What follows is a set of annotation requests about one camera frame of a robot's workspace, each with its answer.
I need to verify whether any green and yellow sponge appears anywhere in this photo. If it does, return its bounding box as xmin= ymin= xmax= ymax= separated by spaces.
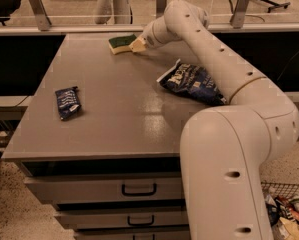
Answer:
xmin=108 ymin=34 xmax=136 ymax=55

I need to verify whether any right metal bracket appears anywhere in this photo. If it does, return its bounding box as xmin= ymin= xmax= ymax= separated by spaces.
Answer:
xmin=230 ymin=0 xmax=250 ymax=28

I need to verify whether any small blue snack packet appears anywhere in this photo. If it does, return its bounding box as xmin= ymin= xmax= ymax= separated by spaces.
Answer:
xmin=55 ymin=86 xmax=81 ymax=121

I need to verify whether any dark snack bag in basket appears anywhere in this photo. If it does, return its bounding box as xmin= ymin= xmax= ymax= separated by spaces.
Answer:
xmin=264 ymin=194 xmax=280 ymax=226

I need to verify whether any wire basket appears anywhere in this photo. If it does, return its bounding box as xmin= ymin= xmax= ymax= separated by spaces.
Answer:
xmin=261 ymin=182 xmax=299 ymax=205

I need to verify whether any top drawer with black handle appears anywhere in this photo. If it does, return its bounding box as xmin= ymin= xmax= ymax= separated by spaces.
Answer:
xmin=25 ymin=173 xmax=184 ymax=204

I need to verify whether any bottom drawer with black handle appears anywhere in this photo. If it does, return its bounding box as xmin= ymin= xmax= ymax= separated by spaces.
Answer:
xmin=74 ymin=226 xmax=191 ymax=240

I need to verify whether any drawer with black handle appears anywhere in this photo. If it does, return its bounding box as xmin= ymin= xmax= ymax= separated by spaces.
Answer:
xmin=55 ymin=206 xmax=189 ymax=231
xmin=25 ymin=173 xmax=184 ymax=204
xmin=74 ymin=226 xmax=191 ymax=240

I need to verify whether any red snack bag in basket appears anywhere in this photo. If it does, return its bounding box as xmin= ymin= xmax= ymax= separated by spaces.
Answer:
xmin=275 ymin=196 xmax=299 ymax=225

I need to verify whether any middle drawer with black handle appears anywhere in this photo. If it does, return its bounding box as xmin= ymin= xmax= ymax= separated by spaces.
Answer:
xmin=55 ymin=206 xmax=189 ymax=231

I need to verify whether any grey drawer cabinet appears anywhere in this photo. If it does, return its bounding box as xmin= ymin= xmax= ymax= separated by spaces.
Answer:
xmin=1 ymin=30 xmax=210 ymax=240

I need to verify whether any large blue chip bag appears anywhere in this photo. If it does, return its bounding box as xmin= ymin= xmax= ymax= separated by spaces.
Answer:
xmin=156 ymin=59 xmax=226 ymax=106

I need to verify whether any white robot pedestal background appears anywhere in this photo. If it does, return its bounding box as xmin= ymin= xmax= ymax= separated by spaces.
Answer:
xmin=95 ymin=0 xmax=133 ymax=24

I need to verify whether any left metal bracket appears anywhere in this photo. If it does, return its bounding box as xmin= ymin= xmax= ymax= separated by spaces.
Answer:
xmin=29 ymin=0 xmax=52 ymax=31

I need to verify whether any yellow snack bag in basket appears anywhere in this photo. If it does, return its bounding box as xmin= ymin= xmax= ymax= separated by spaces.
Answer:
xmin=272 ymin=217 xmax=299 ymax=240

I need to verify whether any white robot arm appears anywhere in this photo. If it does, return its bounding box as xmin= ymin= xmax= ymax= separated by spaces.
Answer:
xmin=131 ymin=0 xmax=299 ymax=240

